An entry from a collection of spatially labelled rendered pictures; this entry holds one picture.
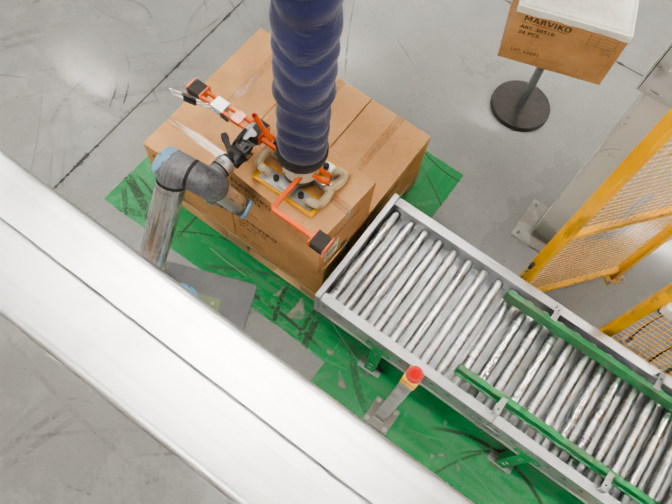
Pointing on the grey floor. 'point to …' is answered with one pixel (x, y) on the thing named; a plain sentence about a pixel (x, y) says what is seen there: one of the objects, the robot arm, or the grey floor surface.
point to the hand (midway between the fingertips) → (253, 128)
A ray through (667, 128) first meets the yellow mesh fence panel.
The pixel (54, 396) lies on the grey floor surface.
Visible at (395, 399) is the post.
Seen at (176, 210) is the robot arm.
